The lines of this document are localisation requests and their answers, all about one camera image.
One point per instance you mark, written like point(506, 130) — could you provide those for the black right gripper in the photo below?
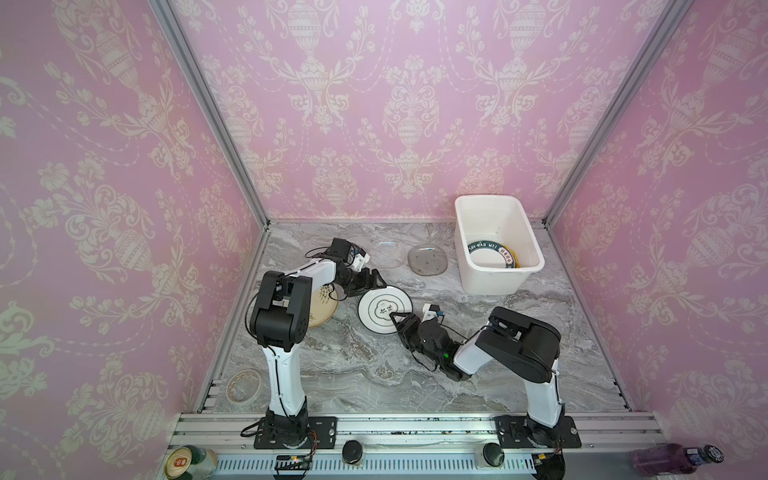
point(407, 325)

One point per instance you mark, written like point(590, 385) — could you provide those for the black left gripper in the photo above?
point(365, 285)

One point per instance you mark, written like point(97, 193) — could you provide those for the cream plate with leaf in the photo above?
point(324, 303)

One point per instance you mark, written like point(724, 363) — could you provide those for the white plate green text rim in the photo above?
point(491, 254)

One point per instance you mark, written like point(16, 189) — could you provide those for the white plastic bin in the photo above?
point(502, 219)

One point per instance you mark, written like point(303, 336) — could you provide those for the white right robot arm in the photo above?
point(527, 347)

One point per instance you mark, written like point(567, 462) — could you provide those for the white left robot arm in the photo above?
point(278, 318)

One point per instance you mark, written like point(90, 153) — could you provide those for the clear glass plate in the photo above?
point(427, 260)

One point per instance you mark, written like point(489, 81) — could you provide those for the roll of tape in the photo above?
point(243, 387)

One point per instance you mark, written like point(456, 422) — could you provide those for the green drink can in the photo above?
point(190, 463)

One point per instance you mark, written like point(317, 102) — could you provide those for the purple drink bottle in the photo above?
point(674, 459)

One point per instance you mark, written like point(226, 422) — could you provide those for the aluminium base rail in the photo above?
point(420, 446)

